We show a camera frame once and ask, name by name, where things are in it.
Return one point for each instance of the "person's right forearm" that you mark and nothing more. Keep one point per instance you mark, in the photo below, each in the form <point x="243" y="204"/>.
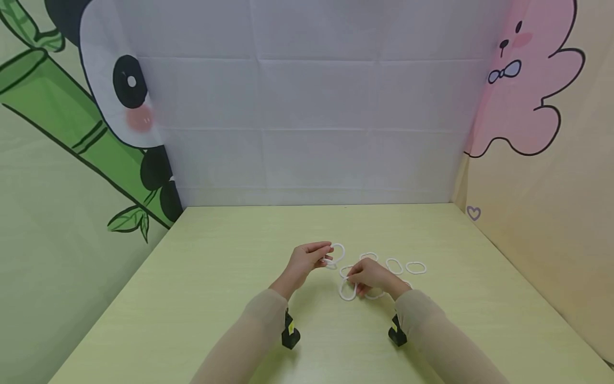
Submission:
<point x="441" y="341"/>

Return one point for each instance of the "person's left fingers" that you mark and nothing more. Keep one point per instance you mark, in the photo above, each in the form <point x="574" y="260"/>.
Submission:
<point x="320" y="246"/>

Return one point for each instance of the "group of white rings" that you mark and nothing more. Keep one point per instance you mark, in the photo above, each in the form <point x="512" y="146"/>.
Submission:
<point x="407" y="268"/>

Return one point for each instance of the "black wrist band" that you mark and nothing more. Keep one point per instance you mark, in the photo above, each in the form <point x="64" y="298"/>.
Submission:
<point x="290" y="333"/>
<point x="397" y="333"/>

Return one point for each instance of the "person's left forearm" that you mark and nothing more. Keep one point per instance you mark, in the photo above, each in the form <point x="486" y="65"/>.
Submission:
<point x="247" y="341"/>

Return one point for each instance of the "person's right fingers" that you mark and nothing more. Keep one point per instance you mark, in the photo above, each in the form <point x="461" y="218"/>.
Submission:
<point x="360" y="280"/>

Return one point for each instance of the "person's left hand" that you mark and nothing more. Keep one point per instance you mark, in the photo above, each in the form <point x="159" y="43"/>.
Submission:
<point x="303" y="264"/>

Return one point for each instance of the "white plastic oval loop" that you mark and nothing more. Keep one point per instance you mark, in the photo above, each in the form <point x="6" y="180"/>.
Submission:
<point x="343" y="254"/>
<point x="341" y="292"/>

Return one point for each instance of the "person's left thumb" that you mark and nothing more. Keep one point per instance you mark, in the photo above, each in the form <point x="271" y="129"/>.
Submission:
<point x="324" y="258"/>

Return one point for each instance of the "person's right hand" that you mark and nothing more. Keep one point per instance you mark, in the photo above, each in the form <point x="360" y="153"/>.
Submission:
<point x="376" y="276"/>

